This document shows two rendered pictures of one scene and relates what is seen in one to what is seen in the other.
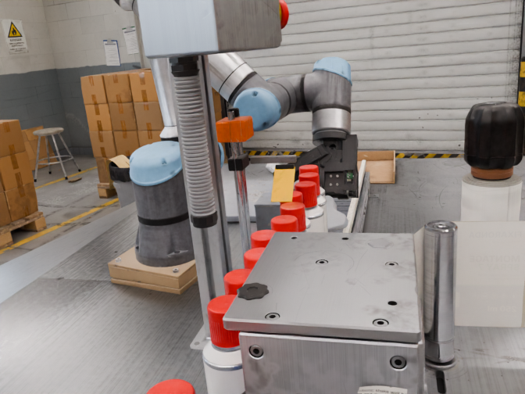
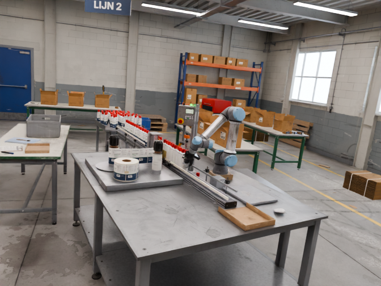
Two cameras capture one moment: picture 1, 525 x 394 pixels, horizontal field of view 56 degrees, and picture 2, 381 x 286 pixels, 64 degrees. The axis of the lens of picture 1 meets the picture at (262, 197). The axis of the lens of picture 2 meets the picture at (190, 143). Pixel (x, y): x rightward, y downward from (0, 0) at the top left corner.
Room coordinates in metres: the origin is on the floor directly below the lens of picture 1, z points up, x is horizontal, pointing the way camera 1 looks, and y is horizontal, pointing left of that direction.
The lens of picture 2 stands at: (2.74, -2.07, 1.74)
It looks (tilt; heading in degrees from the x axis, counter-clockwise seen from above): 12 degrees down; 133
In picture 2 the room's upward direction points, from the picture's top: 5 degrees clockwise
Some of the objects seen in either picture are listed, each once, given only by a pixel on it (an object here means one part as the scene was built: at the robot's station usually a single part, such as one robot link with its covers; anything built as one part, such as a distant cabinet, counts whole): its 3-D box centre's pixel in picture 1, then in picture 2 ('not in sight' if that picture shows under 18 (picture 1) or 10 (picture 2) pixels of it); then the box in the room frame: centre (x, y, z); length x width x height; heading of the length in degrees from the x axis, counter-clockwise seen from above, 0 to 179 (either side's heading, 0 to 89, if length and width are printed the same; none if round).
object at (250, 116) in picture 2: not in sight; (251, 114); (-1.61, 4.73, 0.97); 0.51 x 0.36 x 0.37; 66
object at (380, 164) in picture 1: (356, 166); (245, 215); (1.69, -0.34, 0.85); 0.30 x 0.26 x 0.04; 164
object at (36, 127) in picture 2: not in sight; (45, 125); (-1.59, -0.44, 0.91); 0.60 x 0.40 x 0.22; 156
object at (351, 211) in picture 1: (348, 223); (191, 175); (1.00, -0.18, 0.91); 1.07 x 0.01 x 0.02; 164
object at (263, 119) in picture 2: not in sight; (263, 118); (-1.07, 4.42, 0.97); 0.42 x 0.39 x 0.37; 60
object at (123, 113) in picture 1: (160, 127); not in sight; (5.01, 0.96, 0.57); 1.20 x 0.85 x 1.14; 155
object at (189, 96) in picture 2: not in sight; (218, 95); (-3.95, 6.17, 1.26); 2.78 x 0.61 x 2.51; 63
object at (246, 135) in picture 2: not in sight; (255, 134); (-2.42, 6.39, 0.19); 0.64 x 0.54 x 0.37; 66
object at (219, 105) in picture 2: not in sight; (214, 121); (-2.77, 4.65, 0.61); 0.70 x 0.60 x 1.22; 164
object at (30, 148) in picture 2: not in sight; (38, 147); (-0.75, -0.83, 0.82); 0.34 x 0.24 x 0.03; 158
